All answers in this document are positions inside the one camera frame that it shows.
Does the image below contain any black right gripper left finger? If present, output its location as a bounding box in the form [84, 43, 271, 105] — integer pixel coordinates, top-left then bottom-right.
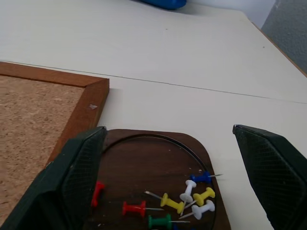
[0, 126, 107, 230]

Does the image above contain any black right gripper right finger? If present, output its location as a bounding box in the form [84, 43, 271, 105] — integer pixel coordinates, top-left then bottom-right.
[232, 124, 307, 230]

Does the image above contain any dark brown wooden tray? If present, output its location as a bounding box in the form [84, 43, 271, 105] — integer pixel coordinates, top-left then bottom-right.
[83, 129, 232, 230]

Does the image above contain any red pushpin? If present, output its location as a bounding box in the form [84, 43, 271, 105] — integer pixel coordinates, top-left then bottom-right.
[91, 181, 106, 207]
[122, 200, 165, 218]

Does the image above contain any wooden framed cork board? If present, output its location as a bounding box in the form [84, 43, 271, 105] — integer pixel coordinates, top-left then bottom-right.
[0, 61, 110, 213]

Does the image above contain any blue pushpin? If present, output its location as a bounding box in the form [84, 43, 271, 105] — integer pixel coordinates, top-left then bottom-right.
[189, 171, 224, 184]

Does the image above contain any yellow pushpin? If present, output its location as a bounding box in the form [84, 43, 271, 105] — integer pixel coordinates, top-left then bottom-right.
[183, 187, 216, 211]
[144, 191, 186, 216]

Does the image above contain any white pushpin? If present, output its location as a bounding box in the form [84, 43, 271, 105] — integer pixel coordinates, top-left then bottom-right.
[179, 180, 198, 203]
[178, 199, 215, 220]

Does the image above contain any green pushpin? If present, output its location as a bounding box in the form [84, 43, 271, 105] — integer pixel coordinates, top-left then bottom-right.
[147, 214, 191, 230]

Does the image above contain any blue plastic object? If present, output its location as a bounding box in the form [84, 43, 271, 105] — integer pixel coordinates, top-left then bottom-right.
[137, 0, 188, 10]

